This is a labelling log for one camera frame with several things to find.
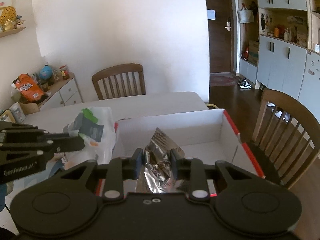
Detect silver foil snack bag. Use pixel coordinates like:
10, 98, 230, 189
136, 128, 188, 193

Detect white green plastic package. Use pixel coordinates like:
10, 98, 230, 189
61, 107, 117, 170

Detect red white cardboard box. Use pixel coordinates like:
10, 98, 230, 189
94, 108, 266, 197

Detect white printed mug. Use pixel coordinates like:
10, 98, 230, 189
9, 102, 25, 124

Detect white drawer cabinet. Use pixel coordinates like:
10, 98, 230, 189
38, 73, 83, 111

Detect orange snack bag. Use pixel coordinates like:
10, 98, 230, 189
12, 74, 46, 103

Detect blue globe toy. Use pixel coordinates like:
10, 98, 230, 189
39, 65, 53, 80

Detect red lidded jar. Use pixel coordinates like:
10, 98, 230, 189
59, 65, 69, 80

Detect wooden chair far side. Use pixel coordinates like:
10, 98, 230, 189
92, 63, 146, 100

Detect wooden chair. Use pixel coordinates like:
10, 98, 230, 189
247, 89, 319, 189
92, 63, 146, 100

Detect black white sneakers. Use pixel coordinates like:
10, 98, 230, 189
238, 78, 252, 89

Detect wooden chair right side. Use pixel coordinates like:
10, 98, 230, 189
247, 89, 319, 189

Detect white slippers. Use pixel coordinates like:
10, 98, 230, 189
267, 101, 292, 123

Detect white tote bag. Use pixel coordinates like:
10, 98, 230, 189
238, 3, 254, 24

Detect brown entrance door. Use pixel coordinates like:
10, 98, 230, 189
206, 0, 232, 73

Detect wall shelf with ornaments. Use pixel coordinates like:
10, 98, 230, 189
1, 0, 25, 38

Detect grey wall cabinet unit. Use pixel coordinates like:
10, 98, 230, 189
235, 0, 319, 116

